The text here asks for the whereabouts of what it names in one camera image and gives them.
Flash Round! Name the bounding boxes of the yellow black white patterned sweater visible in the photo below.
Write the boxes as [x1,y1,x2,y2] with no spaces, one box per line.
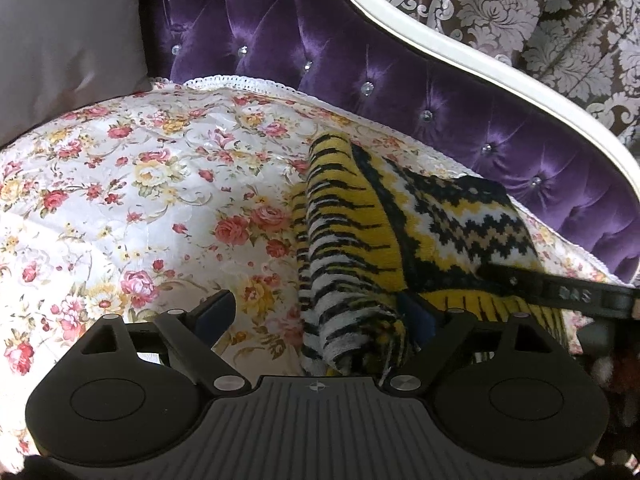
[292,131,567,378]

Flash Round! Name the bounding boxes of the brown silver damask curtain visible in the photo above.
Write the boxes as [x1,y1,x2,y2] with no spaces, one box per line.
[386,0,639,155]

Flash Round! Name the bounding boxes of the grey pillow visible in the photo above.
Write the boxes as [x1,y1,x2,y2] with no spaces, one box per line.
[1,0,151,144]

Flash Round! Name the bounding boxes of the purple tufted velvet headboard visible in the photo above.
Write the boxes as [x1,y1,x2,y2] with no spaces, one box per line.
[140,0,639,281]

